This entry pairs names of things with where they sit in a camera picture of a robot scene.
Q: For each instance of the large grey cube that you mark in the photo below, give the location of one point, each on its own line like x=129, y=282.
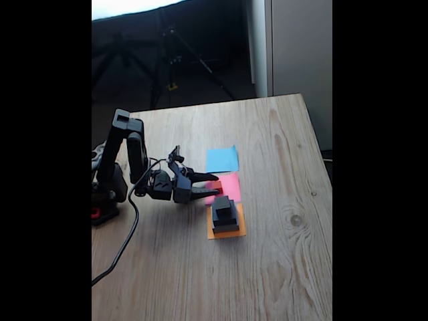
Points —
x=226, y=229

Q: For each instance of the small black cube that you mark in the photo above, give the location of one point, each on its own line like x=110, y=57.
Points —
x=224, y=205

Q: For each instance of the medium black cube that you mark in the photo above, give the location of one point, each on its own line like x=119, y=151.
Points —
x=224, y=220

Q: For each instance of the black light stand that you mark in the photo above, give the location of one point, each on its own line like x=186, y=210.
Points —
x=128, y=61

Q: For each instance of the black tripod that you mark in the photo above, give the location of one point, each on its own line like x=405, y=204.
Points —
x=174, y=60

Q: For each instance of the orange paper sheet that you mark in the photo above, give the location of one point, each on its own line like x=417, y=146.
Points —
x=242, y=227

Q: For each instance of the pink paper sheet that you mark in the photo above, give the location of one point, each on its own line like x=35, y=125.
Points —
x=231, y=187

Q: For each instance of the red table clamp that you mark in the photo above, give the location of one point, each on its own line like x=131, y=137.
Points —
x=96, y=213

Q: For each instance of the white cabinet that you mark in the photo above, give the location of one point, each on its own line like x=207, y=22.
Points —
x=301, y=50

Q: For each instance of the blue paper sheet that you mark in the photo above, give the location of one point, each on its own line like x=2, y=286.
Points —
x=222, y=160

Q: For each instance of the small red cube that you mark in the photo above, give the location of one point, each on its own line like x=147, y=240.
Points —
x=218, y=186

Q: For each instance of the small gripper camera board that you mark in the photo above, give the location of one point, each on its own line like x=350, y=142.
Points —
x=174, y=155

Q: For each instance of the bright white light panel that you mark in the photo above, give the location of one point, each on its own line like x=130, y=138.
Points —
x=127, y=6

